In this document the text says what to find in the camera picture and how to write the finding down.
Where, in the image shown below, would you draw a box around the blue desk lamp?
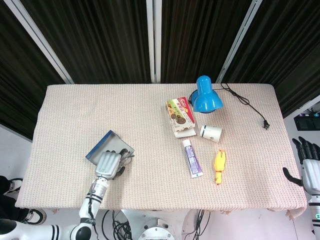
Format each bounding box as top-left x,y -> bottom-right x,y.
188,74 -> 224,115

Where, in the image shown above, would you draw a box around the dark monitor screen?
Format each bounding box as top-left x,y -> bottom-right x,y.
293,115 -> 320,132

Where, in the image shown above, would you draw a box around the thin wire frame eyeglasses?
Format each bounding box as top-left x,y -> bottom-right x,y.
119,149 -> 136,166

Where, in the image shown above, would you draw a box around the purple white toothpaste tube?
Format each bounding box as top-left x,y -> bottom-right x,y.
181,139 -> 204,179

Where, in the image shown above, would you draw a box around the dark blue printed tin box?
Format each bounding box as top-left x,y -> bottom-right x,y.
85,129 -> 135,166

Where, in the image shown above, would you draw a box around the black lamp power cable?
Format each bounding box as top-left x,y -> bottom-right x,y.
220,82 -> 271,131

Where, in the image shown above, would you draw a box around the yellow rubber chicken toy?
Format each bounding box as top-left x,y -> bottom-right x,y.
213,149 -> 227,186

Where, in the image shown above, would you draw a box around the beige waffle weave tablecloth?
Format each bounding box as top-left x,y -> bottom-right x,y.
14,83 -> 308,221

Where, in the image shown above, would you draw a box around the snack carton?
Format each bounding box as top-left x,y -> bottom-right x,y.
165,96 -> 197,139

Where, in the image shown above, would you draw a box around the round metal robot base flange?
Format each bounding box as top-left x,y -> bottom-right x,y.
137,217 -> 176,240

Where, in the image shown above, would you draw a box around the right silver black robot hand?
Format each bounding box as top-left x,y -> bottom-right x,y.
282,136 -> 320,195

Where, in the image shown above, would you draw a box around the black pleated curtain panel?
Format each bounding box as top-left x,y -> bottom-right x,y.
21,0 -> 152,85
161,0 -> 254,85
222,0 -> 320,118
0,0 -> 67,141

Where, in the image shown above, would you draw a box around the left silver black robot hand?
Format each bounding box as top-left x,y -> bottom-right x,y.
94,148 -> 136,181

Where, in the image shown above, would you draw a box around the white black sneaker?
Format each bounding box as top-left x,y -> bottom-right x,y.
2,176 -> 24,195
20,208 -> 48,225

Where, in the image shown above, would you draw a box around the white paper cup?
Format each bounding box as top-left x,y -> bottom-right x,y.
199,124 -> 223,144

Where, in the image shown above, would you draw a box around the black floor cable bundle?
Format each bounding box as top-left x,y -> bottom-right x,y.
101,209 -> 134,240
181,209 -> 212,240

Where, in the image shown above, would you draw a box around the white metal frame post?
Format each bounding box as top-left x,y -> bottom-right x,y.
8,0 -> 75,85
146,0 -> 156,84
154,0 -> 163,84
216,0 -> 263,84

